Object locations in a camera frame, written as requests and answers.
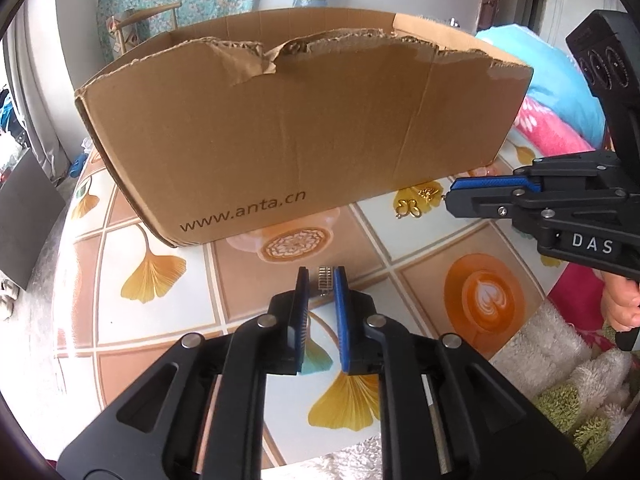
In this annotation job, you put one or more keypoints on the blue pillow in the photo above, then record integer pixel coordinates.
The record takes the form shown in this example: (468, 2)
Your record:
(560, 80)

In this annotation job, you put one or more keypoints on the blue slipper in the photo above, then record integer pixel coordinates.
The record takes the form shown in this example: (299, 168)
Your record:
(78, 165)

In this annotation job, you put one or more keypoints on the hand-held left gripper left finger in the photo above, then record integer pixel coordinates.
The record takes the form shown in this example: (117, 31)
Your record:
(299, 330)

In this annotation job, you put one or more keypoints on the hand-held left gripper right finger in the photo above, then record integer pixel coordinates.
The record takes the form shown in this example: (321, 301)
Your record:
(342, 330)

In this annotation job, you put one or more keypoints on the black flat panel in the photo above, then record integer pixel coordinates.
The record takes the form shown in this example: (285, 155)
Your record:
(25, 220)

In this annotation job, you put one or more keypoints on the wooden chair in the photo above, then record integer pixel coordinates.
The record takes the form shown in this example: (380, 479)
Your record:
(145, 15)

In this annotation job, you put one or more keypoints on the person's right hand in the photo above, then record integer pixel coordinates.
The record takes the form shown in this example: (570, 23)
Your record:
(620, 305)

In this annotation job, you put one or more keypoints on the brown cardboard box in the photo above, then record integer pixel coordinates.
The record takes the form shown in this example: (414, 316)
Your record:
(300, 135)

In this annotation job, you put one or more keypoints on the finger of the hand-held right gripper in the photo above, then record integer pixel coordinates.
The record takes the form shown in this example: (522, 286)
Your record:
(490, 205)
(495, 184)

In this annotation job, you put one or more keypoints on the white and green fluffy blanket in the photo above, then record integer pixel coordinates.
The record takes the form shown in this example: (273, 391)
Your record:
(550, 355)

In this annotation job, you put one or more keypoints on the pile of clothes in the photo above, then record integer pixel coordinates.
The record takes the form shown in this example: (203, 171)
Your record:
(10, 120)

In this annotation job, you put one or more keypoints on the small silver hair comb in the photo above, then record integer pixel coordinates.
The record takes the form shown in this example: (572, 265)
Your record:
(325, 280)

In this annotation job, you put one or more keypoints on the gold earring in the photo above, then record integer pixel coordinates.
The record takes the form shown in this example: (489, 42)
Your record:
(431, 192)
(411, 207)

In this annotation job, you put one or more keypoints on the grey curtain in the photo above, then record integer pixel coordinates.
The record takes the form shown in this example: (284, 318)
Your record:
(35, 110)

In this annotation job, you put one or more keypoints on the patterned tablecloth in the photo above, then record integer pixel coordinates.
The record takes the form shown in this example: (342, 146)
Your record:
(400, 270)

